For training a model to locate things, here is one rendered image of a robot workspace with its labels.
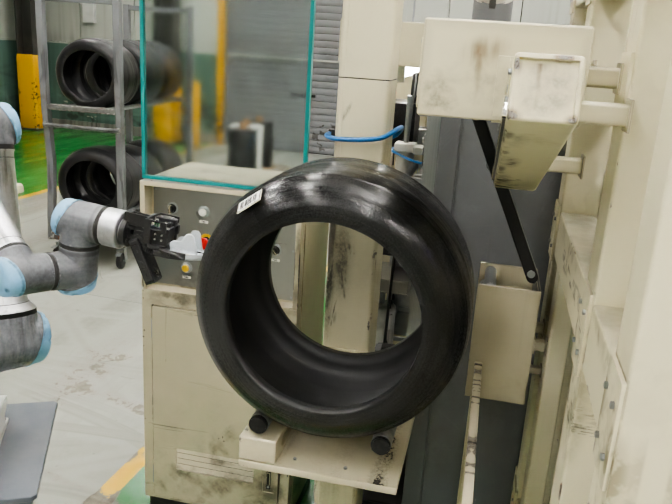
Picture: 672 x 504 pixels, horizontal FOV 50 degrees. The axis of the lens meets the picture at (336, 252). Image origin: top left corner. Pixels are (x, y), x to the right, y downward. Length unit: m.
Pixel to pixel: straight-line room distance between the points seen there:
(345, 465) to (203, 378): 0.94
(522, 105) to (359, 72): 0.81
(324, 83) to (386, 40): 9.46
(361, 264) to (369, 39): 0.56
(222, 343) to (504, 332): 0.68
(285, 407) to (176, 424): 1.13
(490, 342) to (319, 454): 0.49
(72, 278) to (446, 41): 1.04
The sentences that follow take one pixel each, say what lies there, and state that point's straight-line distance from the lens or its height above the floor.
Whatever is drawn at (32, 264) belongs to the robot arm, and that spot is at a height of 1.22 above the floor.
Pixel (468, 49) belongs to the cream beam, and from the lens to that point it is 1.13.
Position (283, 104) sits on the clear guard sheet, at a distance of 2.23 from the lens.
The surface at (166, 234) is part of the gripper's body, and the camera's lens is 1.65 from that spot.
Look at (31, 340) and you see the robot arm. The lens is 2.18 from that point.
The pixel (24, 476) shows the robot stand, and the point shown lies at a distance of 2.13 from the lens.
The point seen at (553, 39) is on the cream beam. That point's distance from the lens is 1.13.
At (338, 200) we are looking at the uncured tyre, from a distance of 1.40.
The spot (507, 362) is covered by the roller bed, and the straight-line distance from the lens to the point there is 1.83.
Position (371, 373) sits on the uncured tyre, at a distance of 1.81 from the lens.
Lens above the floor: 1.74
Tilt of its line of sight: 16 degrees down
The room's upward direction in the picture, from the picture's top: 4 degrees clockwise
